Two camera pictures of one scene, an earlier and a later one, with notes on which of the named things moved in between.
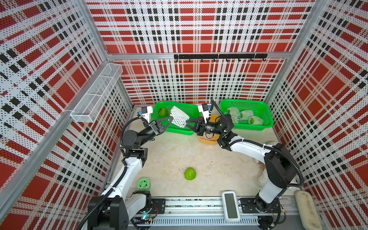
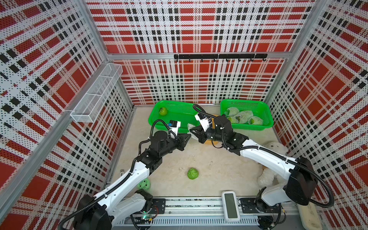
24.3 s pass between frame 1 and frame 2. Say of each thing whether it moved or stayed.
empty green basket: stayed
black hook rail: stayed
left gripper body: moved
